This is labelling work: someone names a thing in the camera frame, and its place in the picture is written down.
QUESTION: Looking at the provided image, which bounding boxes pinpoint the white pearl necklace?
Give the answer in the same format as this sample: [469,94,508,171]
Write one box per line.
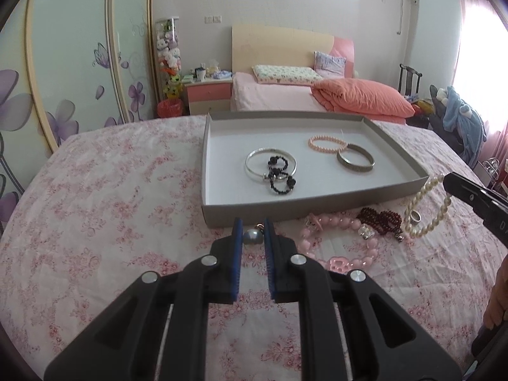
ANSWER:
[404,174,454,240]

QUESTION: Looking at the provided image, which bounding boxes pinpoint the grey pearl earring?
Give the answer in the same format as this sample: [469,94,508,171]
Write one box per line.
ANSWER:
[243,224,264,245]

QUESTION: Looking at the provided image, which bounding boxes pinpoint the black bead bracelet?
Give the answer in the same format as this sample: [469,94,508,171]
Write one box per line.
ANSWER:
[265,155,298,196]

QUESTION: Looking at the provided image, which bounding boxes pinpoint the right hand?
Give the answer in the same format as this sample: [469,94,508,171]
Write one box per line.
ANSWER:
[483,258,508,329]

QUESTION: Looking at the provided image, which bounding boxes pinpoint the blue plush clothing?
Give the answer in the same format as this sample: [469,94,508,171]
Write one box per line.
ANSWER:
[443,86,486,169]

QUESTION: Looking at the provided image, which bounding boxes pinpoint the pink curtain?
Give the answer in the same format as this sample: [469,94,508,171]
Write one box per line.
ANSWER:
[452,0,507,164]

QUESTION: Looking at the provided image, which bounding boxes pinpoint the engraved silver cuff bangle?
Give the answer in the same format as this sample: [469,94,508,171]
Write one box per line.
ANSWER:
[336,144,375,173]

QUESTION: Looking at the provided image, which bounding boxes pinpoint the floral pink bedspread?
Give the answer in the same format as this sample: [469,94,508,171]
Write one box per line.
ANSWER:
[1,117,507,380]

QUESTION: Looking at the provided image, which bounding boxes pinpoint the dark wooden chair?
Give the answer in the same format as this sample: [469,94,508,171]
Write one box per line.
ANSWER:
[398,64,423,97]

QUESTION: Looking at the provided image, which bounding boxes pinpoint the folded salmon duvet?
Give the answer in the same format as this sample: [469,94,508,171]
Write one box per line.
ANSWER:
[311,78,415,119]

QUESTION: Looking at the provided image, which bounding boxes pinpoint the purple patterned pillow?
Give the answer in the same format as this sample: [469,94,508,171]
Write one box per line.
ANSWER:
[313,51,347,78]

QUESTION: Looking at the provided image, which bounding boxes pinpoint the grey shallow cardboard tray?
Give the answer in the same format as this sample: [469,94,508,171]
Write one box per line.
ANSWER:
[202,111,429,227]

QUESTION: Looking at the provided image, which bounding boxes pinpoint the red waste bin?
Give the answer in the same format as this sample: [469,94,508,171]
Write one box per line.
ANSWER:
[157,98,184,119]

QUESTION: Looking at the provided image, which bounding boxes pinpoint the pink beige nightstand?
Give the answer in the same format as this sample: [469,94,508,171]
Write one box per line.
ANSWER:
[184,77,232,115]

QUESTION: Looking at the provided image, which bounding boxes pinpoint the floral white pillow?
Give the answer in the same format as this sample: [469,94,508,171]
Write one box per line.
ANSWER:
[252,64,323,86]

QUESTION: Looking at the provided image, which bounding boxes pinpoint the pink bed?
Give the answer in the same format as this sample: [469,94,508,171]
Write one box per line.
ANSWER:
[232,72,408,125]

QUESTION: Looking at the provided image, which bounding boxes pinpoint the plush toy display tube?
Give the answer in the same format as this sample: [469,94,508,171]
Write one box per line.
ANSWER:
[155,17,183,100]

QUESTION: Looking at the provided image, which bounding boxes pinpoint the beige pink headboard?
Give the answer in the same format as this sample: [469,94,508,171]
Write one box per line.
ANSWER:
[232,24,355,78]

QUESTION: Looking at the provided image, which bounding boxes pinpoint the sliding floral wardrobe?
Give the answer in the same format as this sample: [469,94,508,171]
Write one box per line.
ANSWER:
[1,0,156,223]

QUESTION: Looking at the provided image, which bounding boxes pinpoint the dark red bead bracelet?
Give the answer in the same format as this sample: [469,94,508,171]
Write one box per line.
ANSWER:
[356,206,406,243]

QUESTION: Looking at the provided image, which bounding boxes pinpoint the pink bead bracelet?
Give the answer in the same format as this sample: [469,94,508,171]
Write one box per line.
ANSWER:
[299,212,381,275]

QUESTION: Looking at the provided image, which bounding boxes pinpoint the pink pearl bracelet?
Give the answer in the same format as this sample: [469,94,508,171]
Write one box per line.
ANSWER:
[307,134,349,153]

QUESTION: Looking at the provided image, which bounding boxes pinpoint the white wall socket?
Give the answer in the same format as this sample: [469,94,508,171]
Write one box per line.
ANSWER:
[204,16,222,24]

